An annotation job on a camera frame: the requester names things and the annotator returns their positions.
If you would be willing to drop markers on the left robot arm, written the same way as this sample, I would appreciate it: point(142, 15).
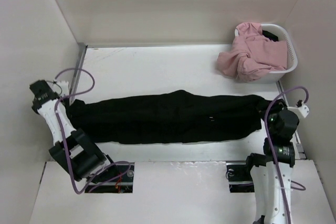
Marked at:
point(72, 149)

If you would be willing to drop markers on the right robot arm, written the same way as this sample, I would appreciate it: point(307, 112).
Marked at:
point(271, 171)

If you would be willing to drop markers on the pink trousers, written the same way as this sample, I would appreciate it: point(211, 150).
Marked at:
point(252, 55)

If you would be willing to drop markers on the black trousers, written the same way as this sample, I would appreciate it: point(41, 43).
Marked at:
point(177, 117)

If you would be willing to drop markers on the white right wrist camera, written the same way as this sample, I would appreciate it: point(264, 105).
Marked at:
point(301, 110)

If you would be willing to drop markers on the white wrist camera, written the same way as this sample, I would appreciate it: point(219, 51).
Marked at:
point(61, 88)
point(301, 110)

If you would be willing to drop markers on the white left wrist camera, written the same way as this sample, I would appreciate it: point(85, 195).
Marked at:
point(61, 88)

